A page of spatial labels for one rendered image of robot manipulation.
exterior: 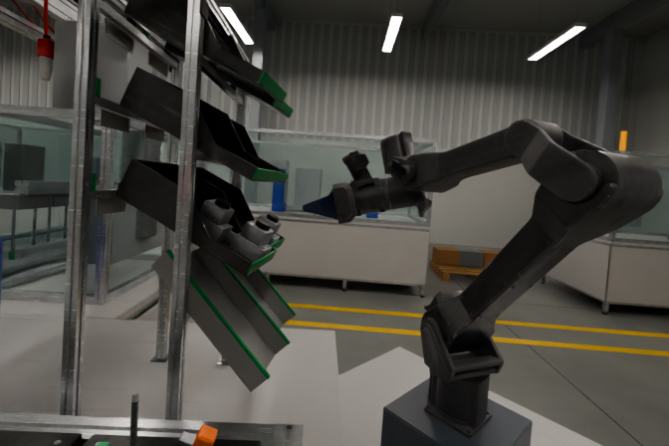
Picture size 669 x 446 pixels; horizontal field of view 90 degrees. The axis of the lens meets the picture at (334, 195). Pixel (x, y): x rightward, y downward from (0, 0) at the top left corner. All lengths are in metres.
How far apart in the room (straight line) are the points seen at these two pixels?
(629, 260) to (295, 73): 7.68
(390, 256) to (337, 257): 0.67
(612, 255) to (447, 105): 5.53
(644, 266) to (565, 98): 6.00
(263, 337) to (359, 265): 3.64
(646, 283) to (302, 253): 4.21
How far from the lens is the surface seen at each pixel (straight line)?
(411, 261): 4.42
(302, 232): 4.31
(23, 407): 1.01
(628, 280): 5.49
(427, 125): 9.17
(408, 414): 0.53
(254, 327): 0.77
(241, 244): 0.65
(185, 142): 0.60
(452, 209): 9.26
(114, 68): 1.71
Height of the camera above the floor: 1.35
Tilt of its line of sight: 2 degrees down
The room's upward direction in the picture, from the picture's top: 4 degrees clockwise
